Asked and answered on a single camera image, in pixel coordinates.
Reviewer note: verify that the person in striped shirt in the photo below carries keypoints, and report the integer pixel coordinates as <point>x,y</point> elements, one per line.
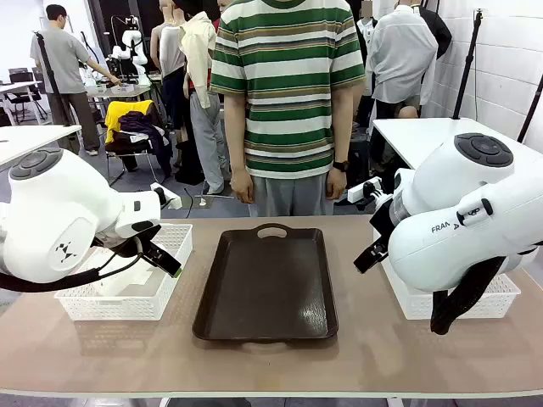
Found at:
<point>288,85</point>

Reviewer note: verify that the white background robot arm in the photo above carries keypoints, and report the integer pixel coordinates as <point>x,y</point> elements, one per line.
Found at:
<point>131,46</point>

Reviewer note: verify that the person's left forearm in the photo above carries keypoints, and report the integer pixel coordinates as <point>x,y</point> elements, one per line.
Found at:
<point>345,123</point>

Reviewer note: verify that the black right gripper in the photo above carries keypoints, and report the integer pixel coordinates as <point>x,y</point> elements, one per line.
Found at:
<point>384,222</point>

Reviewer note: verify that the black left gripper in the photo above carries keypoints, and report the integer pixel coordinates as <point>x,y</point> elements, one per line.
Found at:
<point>125,246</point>

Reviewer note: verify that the black hanging jacket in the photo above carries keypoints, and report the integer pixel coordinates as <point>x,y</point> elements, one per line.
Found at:
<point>437,31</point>

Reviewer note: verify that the mannequin in white tank top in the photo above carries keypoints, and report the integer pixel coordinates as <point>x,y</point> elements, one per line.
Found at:
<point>169,55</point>

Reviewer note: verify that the mannequin in white dress shirt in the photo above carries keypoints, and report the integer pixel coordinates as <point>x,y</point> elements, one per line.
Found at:
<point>401,59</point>

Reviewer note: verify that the black office chair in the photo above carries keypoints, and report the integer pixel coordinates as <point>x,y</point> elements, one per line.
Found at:
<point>23,91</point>

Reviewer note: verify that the man in grey t-shirt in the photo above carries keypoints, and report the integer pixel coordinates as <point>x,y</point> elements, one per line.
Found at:
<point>63,59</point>

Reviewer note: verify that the black tripod stand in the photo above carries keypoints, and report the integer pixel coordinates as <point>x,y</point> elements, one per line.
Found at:
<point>51,80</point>
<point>466,63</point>

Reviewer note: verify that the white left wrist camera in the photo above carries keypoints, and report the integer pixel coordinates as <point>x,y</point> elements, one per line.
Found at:
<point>171,201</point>

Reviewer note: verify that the white perforated plastic basket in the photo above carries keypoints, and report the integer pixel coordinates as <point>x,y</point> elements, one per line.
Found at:
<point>127,307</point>
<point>420,305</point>

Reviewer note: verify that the person's left hand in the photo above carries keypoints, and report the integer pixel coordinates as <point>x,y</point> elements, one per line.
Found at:
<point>337,184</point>

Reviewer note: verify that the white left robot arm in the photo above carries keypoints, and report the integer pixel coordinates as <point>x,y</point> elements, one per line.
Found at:
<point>42,220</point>

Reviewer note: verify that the dark brown plastic tray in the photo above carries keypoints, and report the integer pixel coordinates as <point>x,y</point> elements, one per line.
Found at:
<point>263,288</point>

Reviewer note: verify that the metal floor socket plate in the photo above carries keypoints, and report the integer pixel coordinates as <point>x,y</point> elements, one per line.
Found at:
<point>199,202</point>

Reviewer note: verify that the black wristwatch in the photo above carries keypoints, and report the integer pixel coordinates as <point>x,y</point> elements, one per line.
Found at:
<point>340,165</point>

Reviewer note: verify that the person's right forearm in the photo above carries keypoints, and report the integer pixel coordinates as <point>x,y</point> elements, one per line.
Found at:
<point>236,131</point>

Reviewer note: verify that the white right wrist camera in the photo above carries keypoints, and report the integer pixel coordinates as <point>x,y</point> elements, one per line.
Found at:
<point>360,193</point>

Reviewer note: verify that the person's right hand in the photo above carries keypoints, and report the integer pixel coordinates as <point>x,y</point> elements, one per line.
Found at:
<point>242,186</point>

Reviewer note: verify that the chair piled with clothes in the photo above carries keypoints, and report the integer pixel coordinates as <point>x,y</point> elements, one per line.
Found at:
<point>136,127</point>

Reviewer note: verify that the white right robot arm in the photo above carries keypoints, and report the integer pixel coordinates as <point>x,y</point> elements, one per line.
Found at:
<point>445,237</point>

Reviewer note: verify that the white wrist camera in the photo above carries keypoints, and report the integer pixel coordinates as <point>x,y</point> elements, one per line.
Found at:
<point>171,201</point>
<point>360,193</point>

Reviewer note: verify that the black slanted stand pole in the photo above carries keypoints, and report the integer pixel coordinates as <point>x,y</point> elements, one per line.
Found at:
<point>532,110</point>

